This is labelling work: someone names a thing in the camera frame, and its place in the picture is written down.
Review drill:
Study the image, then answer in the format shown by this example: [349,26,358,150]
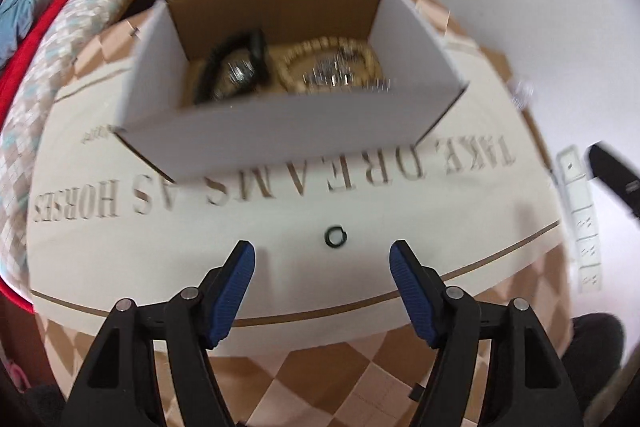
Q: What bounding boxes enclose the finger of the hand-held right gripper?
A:
[587,142,640,223]

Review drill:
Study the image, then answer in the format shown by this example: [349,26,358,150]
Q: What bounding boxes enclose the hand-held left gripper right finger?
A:
[389,239,583,427]

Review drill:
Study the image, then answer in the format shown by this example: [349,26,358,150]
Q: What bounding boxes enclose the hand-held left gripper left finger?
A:
[62,239,257,427]

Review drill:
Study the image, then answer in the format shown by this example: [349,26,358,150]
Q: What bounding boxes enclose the black ring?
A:
[324,225,347,249]

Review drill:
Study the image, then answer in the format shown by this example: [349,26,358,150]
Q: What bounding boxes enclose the white cardboard box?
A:
[114,0,471,184]

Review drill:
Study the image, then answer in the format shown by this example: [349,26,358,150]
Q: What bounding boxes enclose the thin silver necklace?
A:
[220,57,258,90]

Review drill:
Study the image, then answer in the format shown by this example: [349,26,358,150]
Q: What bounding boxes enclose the thick silver chain bracelet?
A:
[300,52,391,90]

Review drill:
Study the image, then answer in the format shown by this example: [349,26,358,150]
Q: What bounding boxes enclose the black hair accessories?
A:
[192,28,273,105]

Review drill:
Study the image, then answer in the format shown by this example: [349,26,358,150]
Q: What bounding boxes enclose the wooden bead bracelet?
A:
[274,36,386,94]

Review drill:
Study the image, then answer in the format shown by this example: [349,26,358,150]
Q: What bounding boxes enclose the white power strip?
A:
[555,146,603,293]

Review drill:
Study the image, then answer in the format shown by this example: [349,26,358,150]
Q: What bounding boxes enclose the printed checked tablecloth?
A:
[25,0,576,427]

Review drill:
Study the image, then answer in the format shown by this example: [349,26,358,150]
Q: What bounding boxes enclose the clear plastic bag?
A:
[505,77,536,112]

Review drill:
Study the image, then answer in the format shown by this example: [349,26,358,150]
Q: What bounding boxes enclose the person's black fleece clothing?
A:
[565,313,628,427]

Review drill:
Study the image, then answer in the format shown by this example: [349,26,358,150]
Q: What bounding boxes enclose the bed with patterned quilt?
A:
[0,0,211,288]

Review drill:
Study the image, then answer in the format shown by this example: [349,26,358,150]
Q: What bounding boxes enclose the light blue duvet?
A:
[0,0,61,68]

